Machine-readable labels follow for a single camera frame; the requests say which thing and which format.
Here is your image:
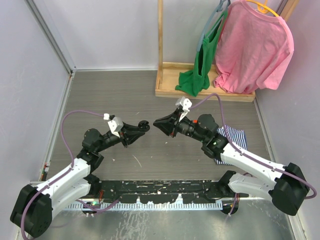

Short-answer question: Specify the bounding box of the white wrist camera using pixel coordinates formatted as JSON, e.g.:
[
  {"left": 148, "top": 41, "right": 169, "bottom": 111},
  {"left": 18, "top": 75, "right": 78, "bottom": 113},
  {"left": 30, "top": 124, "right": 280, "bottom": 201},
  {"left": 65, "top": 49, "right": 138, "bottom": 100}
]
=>
[
  {"left": 103, "top": 113, "right": 124, "bottom": 138},
  {"left": 175, "top": 96, "right": 192, "bottom": 122}
]

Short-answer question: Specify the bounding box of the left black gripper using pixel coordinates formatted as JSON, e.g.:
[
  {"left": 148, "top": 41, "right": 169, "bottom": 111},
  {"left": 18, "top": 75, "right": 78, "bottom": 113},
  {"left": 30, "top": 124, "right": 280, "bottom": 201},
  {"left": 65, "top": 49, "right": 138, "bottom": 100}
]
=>
[{"left": 95, "top": 122, "right": 144, "bottom": 153}]

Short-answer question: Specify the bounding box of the blue-grey hanger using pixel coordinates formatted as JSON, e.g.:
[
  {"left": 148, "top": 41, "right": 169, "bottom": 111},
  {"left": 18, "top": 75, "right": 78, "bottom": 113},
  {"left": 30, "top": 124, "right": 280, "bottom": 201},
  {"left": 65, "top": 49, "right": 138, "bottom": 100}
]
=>
[{"left": 197, "top": 0, "right": 231, "bottom": 52}]

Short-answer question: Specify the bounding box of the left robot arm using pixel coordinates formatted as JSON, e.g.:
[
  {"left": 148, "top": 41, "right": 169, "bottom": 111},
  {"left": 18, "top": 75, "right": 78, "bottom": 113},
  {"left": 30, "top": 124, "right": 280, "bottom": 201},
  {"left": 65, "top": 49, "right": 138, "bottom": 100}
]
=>
[{"left": 10, "top": 117, "right": 150, "bottom": 240}]

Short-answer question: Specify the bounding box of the wooden clothes rack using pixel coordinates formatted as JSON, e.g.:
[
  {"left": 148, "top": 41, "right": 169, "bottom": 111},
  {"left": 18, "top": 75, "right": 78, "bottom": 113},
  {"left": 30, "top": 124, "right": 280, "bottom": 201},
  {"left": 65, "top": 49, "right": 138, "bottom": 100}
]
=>
[{"left": 155, "top": 0, "right": 301, "bottom": 103}]

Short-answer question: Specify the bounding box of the blue striped cloth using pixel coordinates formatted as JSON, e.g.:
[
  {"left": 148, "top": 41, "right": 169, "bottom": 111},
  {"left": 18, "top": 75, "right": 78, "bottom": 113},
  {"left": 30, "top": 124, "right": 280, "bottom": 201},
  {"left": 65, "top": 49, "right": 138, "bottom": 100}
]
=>
[{"left": 214, "top": 125, "right": 248, "bottom": 166}]

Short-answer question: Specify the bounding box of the pink t-shirt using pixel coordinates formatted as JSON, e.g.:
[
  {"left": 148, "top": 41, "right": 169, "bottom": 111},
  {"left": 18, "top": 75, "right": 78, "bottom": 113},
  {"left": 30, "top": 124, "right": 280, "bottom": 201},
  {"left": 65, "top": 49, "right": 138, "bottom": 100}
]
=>
[{"left": 213, "top": 0, "right": 294, "bottom": 94}]

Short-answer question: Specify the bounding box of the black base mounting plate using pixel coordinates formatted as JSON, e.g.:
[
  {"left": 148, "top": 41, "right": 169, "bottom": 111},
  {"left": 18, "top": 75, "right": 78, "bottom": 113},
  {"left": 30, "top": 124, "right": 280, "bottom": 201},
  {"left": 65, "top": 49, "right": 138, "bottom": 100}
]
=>
[{"left": 83, "top": 180, "right": 240, "bottom": 204}]

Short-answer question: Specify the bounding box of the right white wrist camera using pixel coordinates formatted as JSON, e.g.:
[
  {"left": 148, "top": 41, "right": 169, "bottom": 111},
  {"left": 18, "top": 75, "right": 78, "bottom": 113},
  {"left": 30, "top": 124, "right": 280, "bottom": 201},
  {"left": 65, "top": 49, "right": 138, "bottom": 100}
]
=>
[{"left": 175, "top": 96, "right": 192, "bottom": 122}]

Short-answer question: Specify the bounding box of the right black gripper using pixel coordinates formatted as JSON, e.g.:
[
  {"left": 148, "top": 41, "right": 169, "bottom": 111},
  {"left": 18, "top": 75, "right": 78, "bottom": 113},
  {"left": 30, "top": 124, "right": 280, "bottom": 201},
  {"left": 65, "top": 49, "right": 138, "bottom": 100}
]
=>
[{"left": 153, "top": 107, "right": 207, "bottom": 143}]

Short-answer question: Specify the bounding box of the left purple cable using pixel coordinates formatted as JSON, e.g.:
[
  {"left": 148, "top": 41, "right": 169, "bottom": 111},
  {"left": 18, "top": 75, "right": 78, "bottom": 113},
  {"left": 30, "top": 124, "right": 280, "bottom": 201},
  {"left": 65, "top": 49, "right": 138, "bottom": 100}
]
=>
[{"left": 20, "top": 110, "right": 106, "bottom": 240}]

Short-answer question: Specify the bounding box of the yellow hanger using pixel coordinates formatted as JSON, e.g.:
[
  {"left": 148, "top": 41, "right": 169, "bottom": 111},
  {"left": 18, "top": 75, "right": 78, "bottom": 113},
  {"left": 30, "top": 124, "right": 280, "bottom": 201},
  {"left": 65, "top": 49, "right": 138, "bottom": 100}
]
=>
[{"left": 246, "top": 0, "right": 279, "bottom": 17}]

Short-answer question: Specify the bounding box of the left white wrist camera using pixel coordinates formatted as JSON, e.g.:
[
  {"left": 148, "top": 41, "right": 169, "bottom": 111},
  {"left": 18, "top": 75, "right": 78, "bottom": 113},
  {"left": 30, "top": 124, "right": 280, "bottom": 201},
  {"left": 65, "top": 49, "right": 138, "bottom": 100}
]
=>
[{"left": 103, "top": 113, "right": 124, "bottom": 138}]

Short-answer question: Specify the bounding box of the green tank top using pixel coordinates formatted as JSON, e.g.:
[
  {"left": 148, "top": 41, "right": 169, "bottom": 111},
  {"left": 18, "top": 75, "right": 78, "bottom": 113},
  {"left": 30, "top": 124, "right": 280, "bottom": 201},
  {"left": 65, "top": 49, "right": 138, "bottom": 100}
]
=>
[{"left": 175, "top": 10, "right": 228, "bottom": 97}]

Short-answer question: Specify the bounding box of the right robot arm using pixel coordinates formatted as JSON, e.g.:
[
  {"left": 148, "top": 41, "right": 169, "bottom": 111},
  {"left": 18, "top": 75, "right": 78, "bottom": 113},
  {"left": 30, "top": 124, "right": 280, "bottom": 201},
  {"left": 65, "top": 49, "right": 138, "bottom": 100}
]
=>
[{"left": 153, "top": 108, "right": 310, "bottom": 216}]

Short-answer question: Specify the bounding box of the white cable duct strip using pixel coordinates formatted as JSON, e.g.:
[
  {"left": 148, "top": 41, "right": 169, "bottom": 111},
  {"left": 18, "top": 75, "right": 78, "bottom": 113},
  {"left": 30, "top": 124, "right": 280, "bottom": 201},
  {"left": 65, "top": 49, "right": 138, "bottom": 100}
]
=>
[{"left": 64, "top": 199, "right": 223, "bottom": 211}]

